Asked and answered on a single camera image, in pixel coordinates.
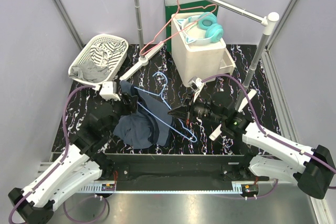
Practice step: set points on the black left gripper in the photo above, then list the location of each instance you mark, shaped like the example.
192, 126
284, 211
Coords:
130, 107

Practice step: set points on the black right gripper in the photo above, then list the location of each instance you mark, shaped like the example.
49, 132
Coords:
183, 113

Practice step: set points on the blue tank top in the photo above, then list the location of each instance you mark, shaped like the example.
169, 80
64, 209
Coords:
150, 125

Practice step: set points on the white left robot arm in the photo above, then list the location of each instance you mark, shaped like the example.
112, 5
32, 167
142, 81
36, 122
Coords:
80, 163

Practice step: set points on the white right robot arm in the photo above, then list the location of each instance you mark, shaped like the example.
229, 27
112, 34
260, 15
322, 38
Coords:
311, 169

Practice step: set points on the grey cloth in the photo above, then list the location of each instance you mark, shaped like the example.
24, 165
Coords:
89, 72

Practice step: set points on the white perforated laundry basket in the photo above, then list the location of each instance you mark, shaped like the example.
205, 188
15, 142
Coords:
84, 56

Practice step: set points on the striped black white cloth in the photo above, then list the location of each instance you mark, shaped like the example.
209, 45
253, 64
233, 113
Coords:
107, 53

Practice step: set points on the white drawer box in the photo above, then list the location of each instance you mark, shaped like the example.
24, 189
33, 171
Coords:
200, 61

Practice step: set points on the teal cat-ear headphones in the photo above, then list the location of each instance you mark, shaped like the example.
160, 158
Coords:
207, 22

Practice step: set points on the green binder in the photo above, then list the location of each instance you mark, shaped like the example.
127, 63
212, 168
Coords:
187, 6

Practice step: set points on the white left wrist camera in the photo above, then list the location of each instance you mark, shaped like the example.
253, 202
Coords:
109, 91

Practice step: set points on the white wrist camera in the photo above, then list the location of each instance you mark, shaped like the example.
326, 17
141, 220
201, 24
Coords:
196, 85
109, 91

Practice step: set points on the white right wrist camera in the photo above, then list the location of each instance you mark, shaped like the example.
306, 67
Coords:
196, 85

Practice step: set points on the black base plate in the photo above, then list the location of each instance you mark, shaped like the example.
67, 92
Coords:
132, 167

